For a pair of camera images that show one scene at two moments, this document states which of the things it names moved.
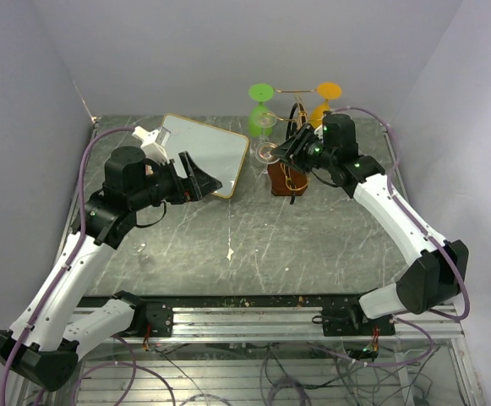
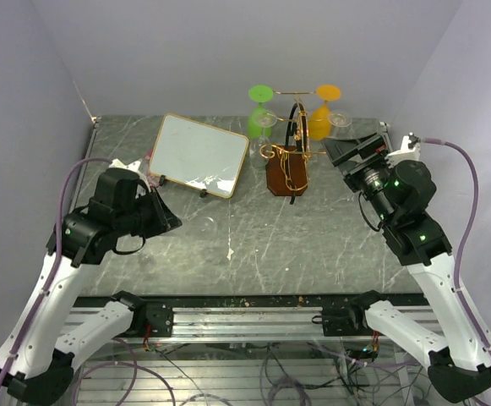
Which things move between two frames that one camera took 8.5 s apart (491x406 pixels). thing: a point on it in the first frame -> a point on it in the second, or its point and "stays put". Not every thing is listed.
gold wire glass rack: x=285 y=179 stays put
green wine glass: x=259 y=117 stays put
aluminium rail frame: x=301 y=317 stays put
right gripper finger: x=292 y=156 -> x=345 y=161
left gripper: x=198 y=183 -> x=158 y=225
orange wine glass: x=327 y=90 stays put
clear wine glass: x=263 y=155 -> x=209 y=226
